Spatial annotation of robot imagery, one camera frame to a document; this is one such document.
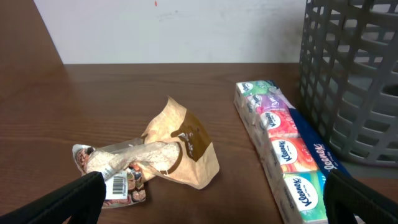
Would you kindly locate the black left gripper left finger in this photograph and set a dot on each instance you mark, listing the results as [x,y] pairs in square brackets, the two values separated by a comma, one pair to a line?
[79,201]

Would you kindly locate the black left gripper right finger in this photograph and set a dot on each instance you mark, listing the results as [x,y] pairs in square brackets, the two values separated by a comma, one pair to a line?
[346,198]

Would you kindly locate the Kleenex tissue multipack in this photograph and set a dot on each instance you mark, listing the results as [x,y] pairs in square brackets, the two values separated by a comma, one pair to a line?
[295,159]

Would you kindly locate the crumpled beige snack bag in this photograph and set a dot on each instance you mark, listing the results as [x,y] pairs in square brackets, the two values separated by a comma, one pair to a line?
[175,146]

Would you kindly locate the grey plastic basket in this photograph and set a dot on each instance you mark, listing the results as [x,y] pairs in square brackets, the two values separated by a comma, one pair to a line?
[348,77]

